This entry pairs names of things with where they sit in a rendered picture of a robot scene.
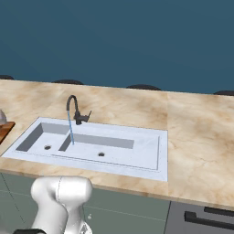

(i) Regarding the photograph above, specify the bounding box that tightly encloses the dark curved sink faucet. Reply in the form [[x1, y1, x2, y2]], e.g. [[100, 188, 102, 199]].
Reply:
[[66, 94, 92, 126]]

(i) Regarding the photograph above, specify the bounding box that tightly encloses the white double-basin sink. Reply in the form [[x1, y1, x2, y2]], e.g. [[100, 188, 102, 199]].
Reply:
[[1, 116, 169, 183]]

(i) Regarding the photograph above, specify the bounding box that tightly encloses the brown wooden cutting board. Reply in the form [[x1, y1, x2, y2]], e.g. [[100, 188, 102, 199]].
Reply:
[[0, 121, 16, 145]]

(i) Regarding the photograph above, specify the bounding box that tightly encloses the blue water stream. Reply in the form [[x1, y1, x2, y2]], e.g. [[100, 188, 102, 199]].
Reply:
[[67, 109, 76, 146]]

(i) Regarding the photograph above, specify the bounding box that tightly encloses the grey-green false drawer front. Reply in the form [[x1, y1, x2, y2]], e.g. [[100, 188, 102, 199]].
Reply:
[[90, 186, 172, 222]]

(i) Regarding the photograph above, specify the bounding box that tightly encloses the grey-green cupboard door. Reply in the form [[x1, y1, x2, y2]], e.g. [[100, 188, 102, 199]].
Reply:
[[83, 206, 170, 234], [0, 172, 41, 234]]

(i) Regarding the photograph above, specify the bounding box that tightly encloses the grey rounded object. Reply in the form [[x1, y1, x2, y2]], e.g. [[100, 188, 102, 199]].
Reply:
[[0, 109, 8, 126]]

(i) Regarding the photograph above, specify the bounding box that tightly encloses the dark grey dishwasher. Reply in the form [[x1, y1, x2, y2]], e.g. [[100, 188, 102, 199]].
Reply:
[[164, 200, 234, 234]]

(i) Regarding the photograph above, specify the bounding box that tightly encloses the black dishwasher handle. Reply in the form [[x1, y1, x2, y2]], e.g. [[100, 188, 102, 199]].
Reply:
[[184, 210, 234, 231]]

